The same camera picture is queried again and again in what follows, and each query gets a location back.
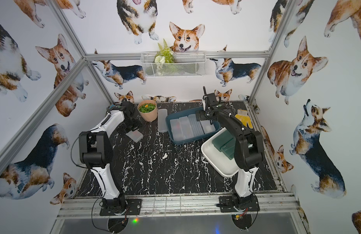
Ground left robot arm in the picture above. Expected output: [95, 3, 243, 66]
[78, 100, 143, 213]

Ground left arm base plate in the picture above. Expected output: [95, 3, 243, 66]
[100, 198, 142, 216]

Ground artificial fern with flower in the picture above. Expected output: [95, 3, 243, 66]
[154, 40, 175, 75]

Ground clear rounded case back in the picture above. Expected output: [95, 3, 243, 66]
[158, 109, 168, 133]

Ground pink pot with green plant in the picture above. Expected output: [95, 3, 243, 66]
[138, 100, 158, 122]

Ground white storage box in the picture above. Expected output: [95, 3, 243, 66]
[201, 128, 241, 177]

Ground clear case with pink item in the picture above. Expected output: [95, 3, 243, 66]
[126, 130, 143, 143]

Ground clear rounded case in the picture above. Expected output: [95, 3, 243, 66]
[200, 120, 216, 134]
[158, 109, 168, 133]

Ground white wire wall basket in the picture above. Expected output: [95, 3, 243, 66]
[140, 52, 206, 78]

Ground yellow work glove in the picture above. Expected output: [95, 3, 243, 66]
[235, 109, 253, 129]

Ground clear rounded case front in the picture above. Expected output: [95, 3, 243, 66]
[200, 120, 216, 134]

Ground clear case with red pen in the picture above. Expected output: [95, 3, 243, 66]
[170, 119, 185, 141]

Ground teal storage box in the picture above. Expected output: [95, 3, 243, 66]
[166, 107, 221, 145]

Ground dark green case with pens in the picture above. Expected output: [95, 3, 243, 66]
[212, 130, 233, 152]

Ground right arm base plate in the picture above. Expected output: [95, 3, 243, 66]
[216, 194, 260, 213]

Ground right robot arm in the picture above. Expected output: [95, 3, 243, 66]
[196, 87, 265, 211]

